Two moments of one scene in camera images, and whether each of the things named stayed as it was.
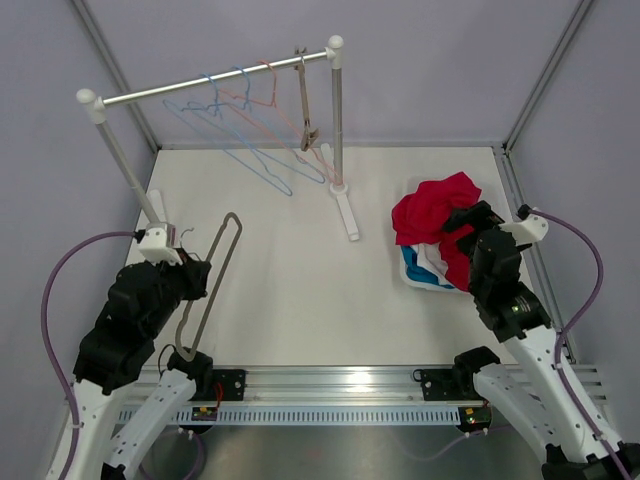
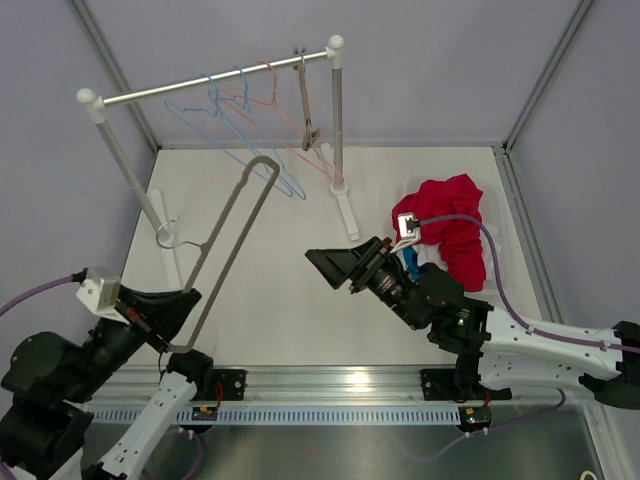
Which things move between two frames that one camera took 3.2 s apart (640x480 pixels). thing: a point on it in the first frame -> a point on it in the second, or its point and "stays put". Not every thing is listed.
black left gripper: x=195 y=272 -> x=164 y=310
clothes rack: x=97 y=105 stays put
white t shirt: x=428 y=257 stays put
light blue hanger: x=247 y=106 -> x=266 y=141
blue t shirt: x=416 y=272 stays put
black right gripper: x=480 y=216 -> x=340 y=265
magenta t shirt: x=420 y=216 stays put
